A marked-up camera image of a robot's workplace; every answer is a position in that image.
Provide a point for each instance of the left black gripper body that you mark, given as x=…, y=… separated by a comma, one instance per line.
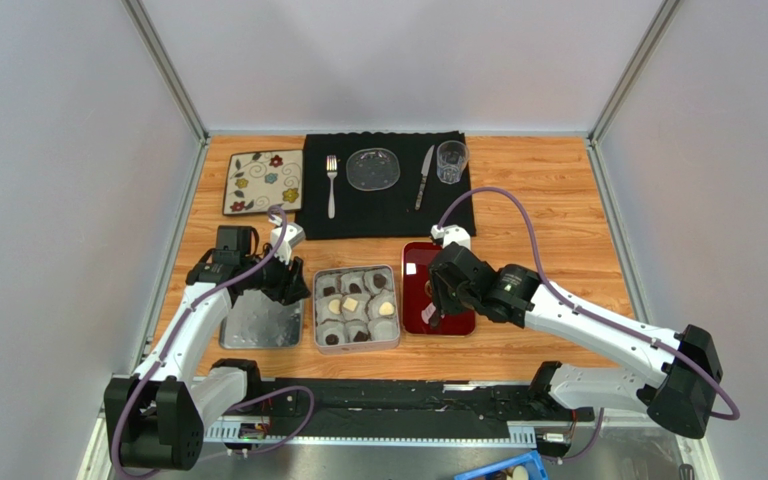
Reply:
x=253, y=282

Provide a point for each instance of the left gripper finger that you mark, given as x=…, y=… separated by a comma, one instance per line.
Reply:
x=274, y=286
x=297, y=288

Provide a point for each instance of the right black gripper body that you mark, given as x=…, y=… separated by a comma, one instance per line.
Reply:
x=443, y=292

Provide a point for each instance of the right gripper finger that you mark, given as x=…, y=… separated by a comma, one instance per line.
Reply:
x=437, y=284
x=454, y=300

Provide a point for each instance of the white shell chocolate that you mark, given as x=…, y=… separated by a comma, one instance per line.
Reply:
x=334, y=306
x=386, y=309

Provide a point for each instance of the white square chocolate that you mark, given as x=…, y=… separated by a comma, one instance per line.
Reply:
x=349, y=304

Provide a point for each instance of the dark textured chocolate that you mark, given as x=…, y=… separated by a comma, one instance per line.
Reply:
x=379, y=280

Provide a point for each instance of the silver chocolate tin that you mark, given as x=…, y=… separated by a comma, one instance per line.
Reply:
x=384, y=332

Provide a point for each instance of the dark striped square chocolate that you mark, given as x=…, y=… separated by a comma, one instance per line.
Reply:
x=361, y=336

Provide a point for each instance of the pink metal tongs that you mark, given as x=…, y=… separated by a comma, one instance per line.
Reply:
x=428, y=312

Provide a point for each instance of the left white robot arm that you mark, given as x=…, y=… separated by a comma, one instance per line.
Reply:
x=157, y=416

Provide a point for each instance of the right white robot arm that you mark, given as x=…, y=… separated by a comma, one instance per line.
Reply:
x=672, y=377

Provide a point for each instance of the red lacquer tray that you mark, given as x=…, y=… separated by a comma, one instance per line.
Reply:
x=416, y=257

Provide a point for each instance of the silver tin lid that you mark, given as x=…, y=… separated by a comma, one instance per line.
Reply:
x=257, y=322

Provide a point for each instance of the floral square plate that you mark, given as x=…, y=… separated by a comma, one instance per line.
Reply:
x=256, y=181

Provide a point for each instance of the silver table knife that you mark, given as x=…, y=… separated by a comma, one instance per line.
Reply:
x=424, y=172

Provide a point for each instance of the black cloth placemat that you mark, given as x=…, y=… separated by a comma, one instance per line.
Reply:
x=385, y=213

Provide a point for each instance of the clear drinking glass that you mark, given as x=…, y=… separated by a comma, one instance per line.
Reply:
x=451, y=159

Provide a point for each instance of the clear glass plate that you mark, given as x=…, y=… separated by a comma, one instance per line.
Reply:
x=373, y=169

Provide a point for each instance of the silver fork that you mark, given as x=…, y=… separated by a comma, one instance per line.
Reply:
x=332, y=173

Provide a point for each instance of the blue plastic crate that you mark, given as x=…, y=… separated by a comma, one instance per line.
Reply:
x=524, y=466

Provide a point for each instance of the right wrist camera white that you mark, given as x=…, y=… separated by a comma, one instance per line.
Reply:
x=445, y=236

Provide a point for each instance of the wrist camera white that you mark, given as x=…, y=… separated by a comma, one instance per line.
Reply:
x=445, y=236
x=284, y=237

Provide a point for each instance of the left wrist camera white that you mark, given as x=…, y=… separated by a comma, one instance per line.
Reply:
x=284, y=237

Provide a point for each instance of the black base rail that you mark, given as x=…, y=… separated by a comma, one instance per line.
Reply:
x=402, y=409

